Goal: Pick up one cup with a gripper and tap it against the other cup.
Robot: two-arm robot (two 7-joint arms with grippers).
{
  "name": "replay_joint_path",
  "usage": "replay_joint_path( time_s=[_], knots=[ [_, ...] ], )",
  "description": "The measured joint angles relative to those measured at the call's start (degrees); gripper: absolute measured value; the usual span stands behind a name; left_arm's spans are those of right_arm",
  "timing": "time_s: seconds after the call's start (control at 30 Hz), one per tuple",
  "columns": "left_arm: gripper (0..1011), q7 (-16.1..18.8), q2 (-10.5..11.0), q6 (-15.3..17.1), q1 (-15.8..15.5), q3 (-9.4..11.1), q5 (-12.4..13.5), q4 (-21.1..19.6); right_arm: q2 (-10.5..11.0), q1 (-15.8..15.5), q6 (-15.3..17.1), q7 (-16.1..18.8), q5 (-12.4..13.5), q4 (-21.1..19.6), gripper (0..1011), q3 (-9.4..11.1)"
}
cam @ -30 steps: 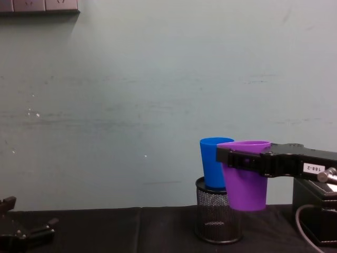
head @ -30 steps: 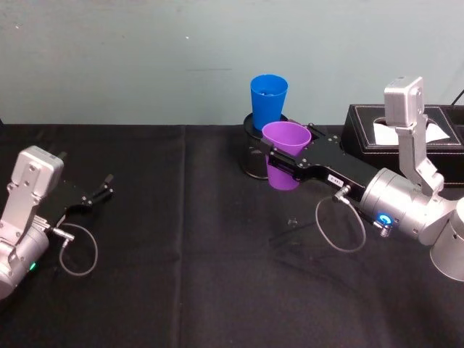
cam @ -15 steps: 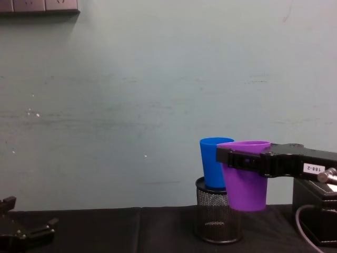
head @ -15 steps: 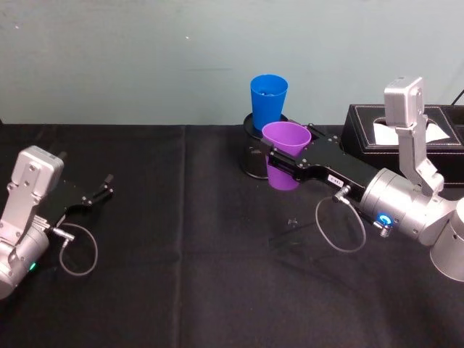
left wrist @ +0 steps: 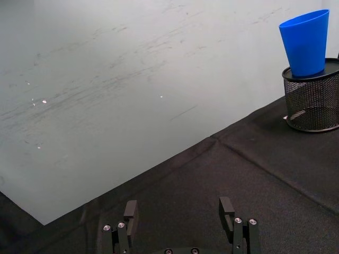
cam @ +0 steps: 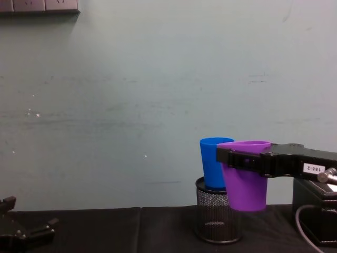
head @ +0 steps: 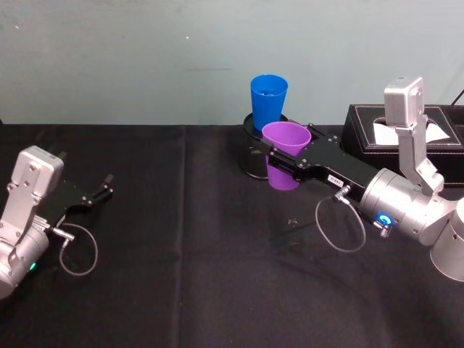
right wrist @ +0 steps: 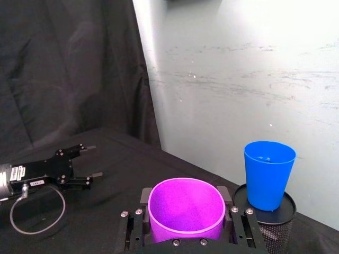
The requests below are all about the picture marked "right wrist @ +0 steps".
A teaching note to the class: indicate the black mesh metal holder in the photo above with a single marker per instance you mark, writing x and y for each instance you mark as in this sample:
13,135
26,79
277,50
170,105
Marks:
276,230

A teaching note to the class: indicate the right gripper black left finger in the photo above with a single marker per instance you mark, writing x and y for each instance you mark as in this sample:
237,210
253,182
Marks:
136,225

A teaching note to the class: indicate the blue plastic cup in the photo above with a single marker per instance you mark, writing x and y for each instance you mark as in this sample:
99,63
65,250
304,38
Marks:
267,185

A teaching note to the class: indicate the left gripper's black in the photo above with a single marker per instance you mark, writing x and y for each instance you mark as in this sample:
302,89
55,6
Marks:
53,169

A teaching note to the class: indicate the purple plastic cup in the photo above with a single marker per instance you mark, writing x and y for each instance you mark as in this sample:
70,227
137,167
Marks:
185,209

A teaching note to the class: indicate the black table cloth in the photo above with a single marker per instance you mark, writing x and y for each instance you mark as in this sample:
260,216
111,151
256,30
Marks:
66,79

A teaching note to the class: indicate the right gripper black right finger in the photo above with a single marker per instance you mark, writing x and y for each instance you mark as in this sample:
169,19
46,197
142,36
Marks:
245,227

